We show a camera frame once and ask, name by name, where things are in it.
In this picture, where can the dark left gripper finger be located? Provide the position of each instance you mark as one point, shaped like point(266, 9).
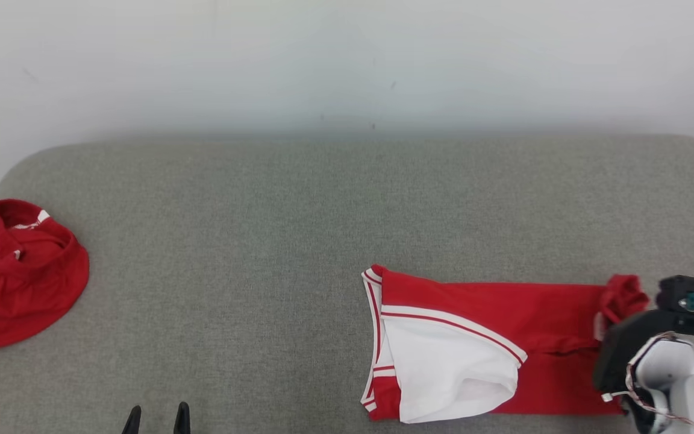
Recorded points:
point(132, 422)
point(182, 421)

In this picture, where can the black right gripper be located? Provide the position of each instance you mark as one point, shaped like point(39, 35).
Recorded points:
point(624, 349)

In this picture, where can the red jersey with white trim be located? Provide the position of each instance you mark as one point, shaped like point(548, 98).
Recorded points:
point(540, 313)

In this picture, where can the red shorts with white panels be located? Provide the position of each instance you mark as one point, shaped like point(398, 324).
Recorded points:
point(21, 283)

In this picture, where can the grey fabric sofa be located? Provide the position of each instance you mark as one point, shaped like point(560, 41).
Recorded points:
point(262, 253)

